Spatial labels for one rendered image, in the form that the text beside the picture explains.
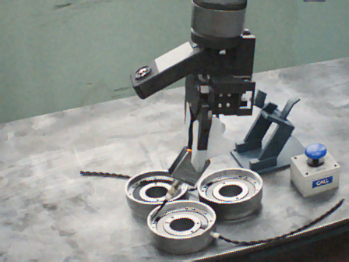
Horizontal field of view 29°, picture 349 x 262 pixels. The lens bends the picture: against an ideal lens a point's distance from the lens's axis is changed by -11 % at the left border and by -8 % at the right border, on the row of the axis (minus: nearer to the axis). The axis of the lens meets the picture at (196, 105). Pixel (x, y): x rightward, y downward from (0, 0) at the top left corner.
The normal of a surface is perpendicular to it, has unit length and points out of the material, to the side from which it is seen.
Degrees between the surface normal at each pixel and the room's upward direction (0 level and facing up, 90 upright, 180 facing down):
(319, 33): 90
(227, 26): 92
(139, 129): 0
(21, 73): 90
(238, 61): 91
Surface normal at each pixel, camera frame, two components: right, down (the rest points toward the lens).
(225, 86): 0.24, 0.44
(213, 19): -0.25, 0.41
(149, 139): -0.08, -0.89
